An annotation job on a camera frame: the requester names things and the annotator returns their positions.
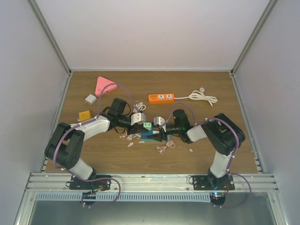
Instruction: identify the white cord of orange strip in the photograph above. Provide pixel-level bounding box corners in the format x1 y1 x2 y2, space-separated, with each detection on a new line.
174 87 218 107

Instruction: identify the left aluminium frame post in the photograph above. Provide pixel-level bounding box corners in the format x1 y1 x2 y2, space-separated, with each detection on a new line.
27 0 72 76

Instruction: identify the teal power strip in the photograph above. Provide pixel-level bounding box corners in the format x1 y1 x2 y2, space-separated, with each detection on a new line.
141 135 171 142

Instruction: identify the white plug adapter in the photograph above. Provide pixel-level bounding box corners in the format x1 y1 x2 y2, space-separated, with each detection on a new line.
84 94 97 105

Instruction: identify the pink triangular socket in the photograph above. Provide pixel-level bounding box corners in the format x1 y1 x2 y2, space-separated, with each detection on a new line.
95 76 117 97

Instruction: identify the aluminium frame post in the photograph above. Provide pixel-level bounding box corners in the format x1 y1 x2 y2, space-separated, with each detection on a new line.
27 0 72 76
229 0 278 76

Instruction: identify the aluminium front rail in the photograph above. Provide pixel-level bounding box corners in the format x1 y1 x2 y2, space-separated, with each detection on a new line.
25 173 279 193

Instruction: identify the light green plug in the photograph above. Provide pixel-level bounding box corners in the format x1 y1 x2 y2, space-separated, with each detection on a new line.
143 122 152 131

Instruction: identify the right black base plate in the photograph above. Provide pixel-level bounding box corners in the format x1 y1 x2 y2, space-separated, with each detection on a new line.
188 175 235 191

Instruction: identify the right aluminium frame post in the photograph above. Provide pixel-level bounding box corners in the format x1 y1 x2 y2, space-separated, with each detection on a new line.
229 0 278 76

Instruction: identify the yellow cube adapter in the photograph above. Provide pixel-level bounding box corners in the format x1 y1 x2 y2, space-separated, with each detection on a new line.
78 111 92 122

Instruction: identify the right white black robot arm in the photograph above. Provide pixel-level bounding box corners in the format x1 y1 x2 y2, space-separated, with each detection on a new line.
147 109 246 190

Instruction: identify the orange power strip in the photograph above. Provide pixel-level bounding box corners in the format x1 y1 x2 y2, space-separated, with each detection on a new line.
148 93 175 104

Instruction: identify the pink coiled usb cable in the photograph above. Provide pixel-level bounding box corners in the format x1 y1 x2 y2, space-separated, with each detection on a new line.
156 140 176 155

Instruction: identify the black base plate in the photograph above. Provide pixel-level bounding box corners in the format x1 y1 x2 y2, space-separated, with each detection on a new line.
66 175 111 191
188 175 235 191

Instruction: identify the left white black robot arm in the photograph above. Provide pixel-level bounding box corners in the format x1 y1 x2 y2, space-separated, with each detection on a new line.
44 98 147 189

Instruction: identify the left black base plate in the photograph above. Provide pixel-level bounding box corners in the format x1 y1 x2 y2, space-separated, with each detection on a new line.
66 175 111 191

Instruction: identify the blue cube adapter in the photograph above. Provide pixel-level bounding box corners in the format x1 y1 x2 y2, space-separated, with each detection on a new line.
141 131 155 142

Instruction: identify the grey slotted cable duct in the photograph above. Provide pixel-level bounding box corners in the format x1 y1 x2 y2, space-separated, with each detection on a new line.
36 192 210 203

